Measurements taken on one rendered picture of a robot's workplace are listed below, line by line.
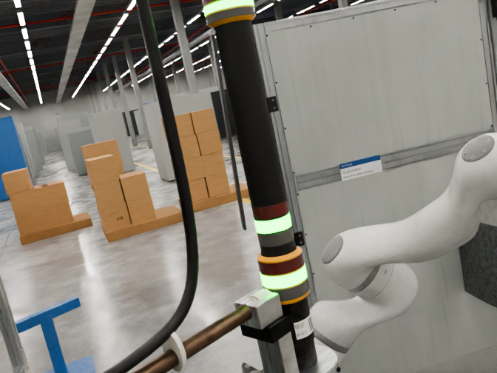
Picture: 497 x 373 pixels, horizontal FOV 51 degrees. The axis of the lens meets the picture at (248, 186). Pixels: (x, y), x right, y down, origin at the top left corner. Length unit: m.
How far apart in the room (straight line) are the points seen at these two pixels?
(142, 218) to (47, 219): 2.18
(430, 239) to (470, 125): 1.67
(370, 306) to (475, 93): 1.67
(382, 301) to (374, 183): 1.34
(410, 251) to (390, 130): 1.46
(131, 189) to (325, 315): 6.95
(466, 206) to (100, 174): 7.19
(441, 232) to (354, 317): 0.29
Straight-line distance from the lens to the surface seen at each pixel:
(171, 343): 0.42
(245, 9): 0.46
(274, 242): 0.47
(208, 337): 0.44
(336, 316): 1.18
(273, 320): 0.47
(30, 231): 9.77
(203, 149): 8.62
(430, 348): 2.86
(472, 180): 0.95
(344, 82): 2.40
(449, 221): 1.03
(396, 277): 1.18
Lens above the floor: 1.72
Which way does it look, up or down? 10 degrees down
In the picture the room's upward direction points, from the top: 12 degrees counter-clockwise
